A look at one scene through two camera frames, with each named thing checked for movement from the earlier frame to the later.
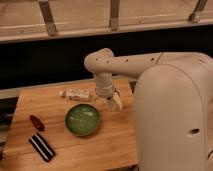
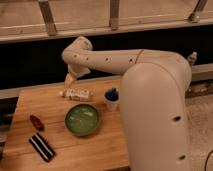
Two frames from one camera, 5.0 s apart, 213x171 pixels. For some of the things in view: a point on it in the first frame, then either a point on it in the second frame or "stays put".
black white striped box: (42, 147) stays put
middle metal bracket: (114, 15) stays put
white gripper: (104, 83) to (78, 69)
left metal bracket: (48, 17) stays put
